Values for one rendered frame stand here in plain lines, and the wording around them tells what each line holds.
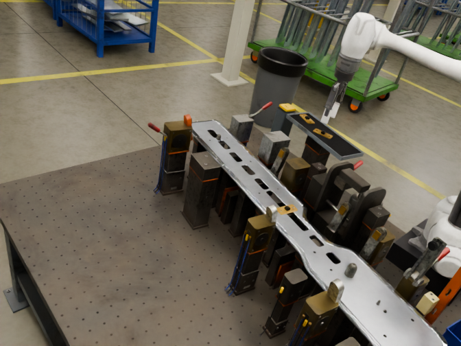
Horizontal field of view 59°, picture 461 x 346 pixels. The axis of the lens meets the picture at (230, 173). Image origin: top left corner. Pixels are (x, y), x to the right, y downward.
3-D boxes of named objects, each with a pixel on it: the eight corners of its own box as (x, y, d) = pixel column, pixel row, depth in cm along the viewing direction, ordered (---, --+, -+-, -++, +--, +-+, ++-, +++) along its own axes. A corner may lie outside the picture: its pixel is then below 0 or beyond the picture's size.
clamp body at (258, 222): (221, 287, 159) (239, 220, 139) (245, 278, 165) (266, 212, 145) (229, 300, 154) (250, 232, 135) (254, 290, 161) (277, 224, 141)
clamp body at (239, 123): (218, 175, 220) (231, 115, 200) (237, 171, 226) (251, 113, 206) (225, 183, 215) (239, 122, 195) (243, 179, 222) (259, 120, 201)
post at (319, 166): (285, 234, 191) (311, 163, 169) (293, 231, 193) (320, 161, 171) (291, 241, 188) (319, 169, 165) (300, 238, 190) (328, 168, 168)
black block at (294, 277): (254, 331, 145) (276, 275, 129) (276, 321, 151) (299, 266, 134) (263, 343, 142) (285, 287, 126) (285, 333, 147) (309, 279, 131)
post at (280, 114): (255, 179, 223) (276, 107, 198) (266, 177, 227) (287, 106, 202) (263, 187, 218) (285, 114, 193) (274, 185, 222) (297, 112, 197)
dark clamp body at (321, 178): (285, 244, 186) (311, 175, 165) (304, 237, 192) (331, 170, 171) (295, 255, 181) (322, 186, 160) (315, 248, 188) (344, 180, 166)
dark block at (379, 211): (329, 285, 170) (368, 208, 146) (341, 281, 173) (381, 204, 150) (337, 294, 166) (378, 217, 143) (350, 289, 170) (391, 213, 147)
